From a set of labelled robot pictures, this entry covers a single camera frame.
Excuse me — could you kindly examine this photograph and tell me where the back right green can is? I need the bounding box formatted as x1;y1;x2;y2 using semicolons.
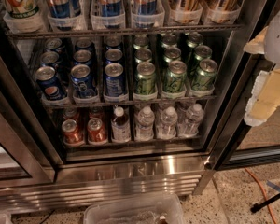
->
185;32;203;61

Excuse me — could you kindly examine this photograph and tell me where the back right red can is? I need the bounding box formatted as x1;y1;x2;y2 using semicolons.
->
89;106;105;119

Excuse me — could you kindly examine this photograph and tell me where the front middle green can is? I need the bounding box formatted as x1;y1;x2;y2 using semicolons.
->
162;61;187;93

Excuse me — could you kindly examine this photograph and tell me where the second row middle green can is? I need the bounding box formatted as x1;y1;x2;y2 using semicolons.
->
163;47;181;63

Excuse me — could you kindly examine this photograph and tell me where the left red bull can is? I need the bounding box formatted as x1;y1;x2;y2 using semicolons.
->
46;0;81;19

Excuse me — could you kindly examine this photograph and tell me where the front right red can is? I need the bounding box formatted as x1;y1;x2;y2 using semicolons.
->
87;118;107;143

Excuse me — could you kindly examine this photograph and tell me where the black stand leg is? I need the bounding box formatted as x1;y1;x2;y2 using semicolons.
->
250;193;280;213

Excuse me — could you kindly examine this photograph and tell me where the white 7up can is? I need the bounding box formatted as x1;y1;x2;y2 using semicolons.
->
1;0;39;19

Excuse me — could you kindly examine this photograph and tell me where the back left red can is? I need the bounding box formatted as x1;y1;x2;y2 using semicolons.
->
63;107;80;122

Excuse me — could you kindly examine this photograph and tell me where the clear water bottle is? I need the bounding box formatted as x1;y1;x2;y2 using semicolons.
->
135;106;155;141
157;106;178;140
177;104;204;137

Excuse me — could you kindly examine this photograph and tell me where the middle wire shelf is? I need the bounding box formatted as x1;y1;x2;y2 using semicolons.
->
41;95;216;109

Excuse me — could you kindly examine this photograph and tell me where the second row right pepsi can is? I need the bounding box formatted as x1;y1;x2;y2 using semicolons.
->
105;49;123;64

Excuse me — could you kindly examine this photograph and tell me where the stainless steel fridge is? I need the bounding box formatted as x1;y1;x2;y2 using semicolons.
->
0;0;280;213

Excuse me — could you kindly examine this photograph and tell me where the back middle green can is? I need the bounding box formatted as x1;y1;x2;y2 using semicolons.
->
161;34;177;49

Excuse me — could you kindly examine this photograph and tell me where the dark drink bottle white cap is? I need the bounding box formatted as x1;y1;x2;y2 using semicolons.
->
111;106;131;142

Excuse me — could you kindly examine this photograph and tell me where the second row pepsi can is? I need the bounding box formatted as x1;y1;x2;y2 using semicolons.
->
40;51;65;75
73;49;93;66
105;49;123;64

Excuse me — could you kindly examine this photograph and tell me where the front left green can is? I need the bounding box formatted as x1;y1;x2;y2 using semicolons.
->
134;62;156;95

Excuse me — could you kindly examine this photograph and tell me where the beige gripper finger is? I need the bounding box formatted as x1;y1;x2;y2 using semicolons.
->
243;26;268;55
244;65;280;127

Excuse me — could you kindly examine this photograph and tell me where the second row left green can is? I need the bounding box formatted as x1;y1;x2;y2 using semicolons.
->
134;49;152;63

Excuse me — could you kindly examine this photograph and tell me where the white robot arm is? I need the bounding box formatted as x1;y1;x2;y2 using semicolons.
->
244;10;280;127

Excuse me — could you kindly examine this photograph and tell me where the middle clear water bottle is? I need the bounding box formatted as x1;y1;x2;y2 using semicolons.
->
157;106;178;140

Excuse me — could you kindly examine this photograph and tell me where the front right green can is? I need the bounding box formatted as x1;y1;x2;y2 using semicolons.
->
191;59;217;91

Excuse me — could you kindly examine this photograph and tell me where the left clear water bottle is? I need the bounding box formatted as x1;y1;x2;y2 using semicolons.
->
135;106;155;141

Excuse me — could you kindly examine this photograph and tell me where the top wire shelf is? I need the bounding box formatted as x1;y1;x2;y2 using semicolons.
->
7;24;244;40

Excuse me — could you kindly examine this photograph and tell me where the second row right green can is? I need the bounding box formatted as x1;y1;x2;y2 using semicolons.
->
189;45;212;76

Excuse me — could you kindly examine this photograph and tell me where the wire shelf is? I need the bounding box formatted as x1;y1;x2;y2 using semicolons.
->
7;24;244;40
41;95;216;109

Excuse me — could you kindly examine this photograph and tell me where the second row green can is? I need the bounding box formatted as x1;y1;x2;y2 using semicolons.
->
189;45;212;76
134;49;152;63
163;47;181;63

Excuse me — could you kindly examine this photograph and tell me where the second row middle pepsi can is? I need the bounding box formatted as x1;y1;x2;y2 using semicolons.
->
73;49;93;66

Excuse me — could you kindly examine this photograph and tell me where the back left green can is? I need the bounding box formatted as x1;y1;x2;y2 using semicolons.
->
133;35;149;49

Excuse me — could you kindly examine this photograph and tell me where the middle red bull can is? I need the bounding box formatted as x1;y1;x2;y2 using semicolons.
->
96;0;123;18

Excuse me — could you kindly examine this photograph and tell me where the clear plastic bin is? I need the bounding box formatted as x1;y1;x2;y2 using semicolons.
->
83;193;186;224

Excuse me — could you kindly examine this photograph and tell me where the orange cable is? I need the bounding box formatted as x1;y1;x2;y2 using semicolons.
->
244;167;278;224

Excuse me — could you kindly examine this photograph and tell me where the right clear water bottle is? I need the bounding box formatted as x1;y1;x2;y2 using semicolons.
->
177;104;204;137

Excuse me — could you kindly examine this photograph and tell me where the front left red can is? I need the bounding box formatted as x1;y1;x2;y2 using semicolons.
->
62;119;83;145

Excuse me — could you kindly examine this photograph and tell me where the second row left pepsi can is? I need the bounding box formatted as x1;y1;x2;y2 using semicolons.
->
40;51;65;75

